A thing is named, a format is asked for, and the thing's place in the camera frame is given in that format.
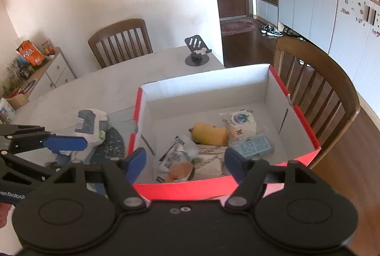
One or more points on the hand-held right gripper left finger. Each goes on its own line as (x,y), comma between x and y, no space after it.
(135,165)

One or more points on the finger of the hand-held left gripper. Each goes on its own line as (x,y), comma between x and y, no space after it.
(65,144)
(23,165)

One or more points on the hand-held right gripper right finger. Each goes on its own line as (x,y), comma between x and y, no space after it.
(234,165)

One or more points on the blue white snack packet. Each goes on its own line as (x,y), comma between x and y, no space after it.
(252,147)

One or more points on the striped silver packet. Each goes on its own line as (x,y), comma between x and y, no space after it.
(209,150)

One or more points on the grey tissue pack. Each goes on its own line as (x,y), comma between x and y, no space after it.
(87,121)

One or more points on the white pack green print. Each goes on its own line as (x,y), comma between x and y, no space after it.
(99,137)

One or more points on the yellow bread packet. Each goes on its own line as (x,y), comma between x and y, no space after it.
(207,134)

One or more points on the white packet black print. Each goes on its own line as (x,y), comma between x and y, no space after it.
(175,155)

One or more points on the round brown bread packet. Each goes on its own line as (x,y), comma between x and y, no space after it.
(178,171)

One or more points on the blueberry bread packet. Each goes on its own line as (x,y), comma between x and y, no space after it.
(240,122)

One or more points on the red cardboard box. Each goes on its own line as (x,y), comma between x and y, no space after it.
(178,189)

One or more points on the white marble desktop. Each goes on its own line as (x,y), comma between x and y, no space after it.
(104,87)

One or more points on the white printed carton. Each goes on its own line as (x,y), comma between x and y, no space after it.
(6,110)

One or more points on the white sideboard wooden top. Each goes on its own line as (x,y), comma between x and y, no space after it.
(56,72)

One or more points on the orange snack bag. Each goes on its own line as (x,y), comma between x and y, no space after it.
(29,53)

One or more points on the small red yellow packet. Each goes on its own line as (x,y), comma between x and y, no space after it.
(47,47)

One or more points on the black phone stand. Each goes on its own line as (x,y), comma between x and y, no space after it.
(196,61)

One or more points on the brown wooden chair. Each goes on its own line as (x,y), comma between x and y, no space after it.
(326,66)
(118,26)

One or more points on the red patterned rug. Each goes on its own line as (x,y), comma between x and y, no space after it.
(237,26)

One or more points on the black white sneaker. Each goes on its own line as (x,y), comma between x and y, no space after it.
(276,32)
(265,29)

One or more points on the white wall cabinet unit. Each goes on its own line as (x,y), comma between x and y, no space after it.
(299,7)

